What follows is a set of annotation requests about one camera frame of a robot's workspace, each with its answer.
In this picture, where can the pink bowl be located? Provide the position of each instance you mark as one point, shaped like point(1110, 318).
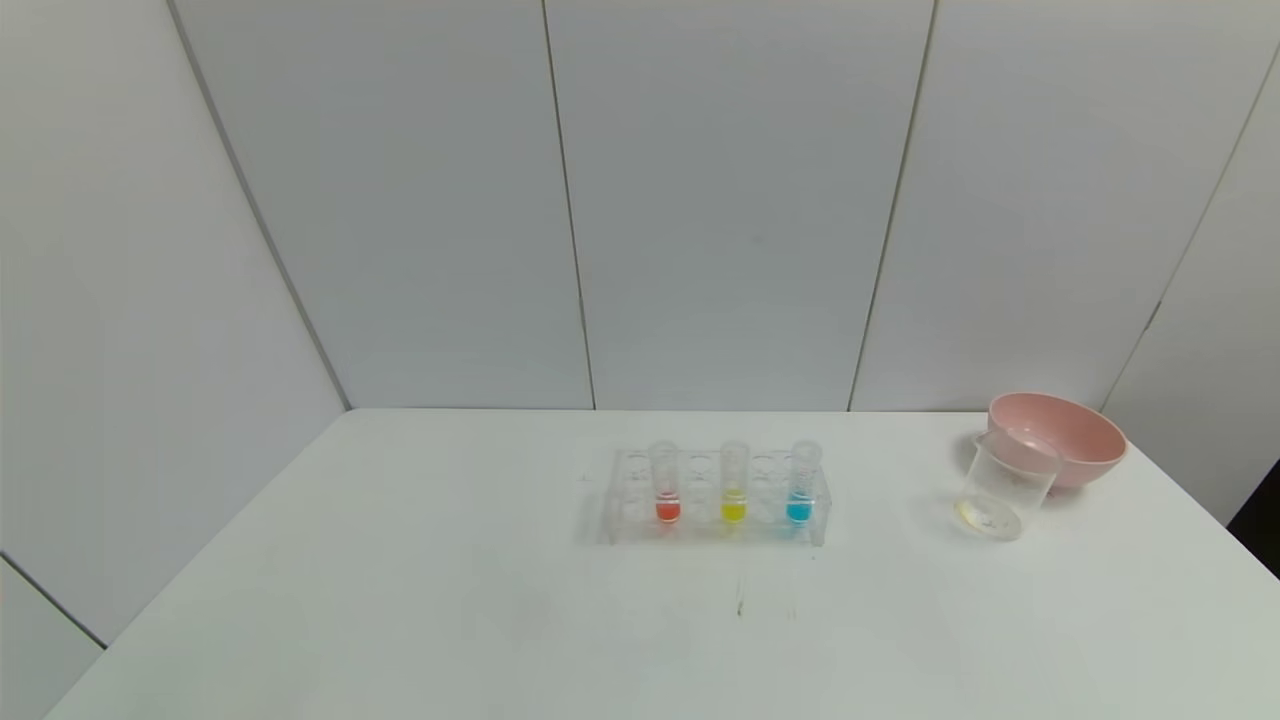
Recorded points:
point(1085, 440)

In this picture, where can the test tube with yellow pigment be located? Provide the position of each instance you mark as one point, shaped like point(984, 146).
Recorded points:
point(734, 500)

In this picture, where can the clear plastic beaker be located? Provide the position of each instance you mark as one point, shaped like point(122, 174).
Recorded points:
point(1005, 490)

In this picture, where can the clear plastic test tube rack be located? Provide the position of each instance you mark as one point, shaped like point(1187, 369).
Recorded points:
point(700, 530)

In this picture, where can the test tube with blue pigment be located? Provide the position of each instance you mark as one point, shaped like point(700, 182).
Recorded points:
point(801, 500)

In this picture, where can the test tube with red pigment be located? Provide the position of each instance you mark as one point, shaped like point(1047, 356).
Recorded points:
point(666, 500)

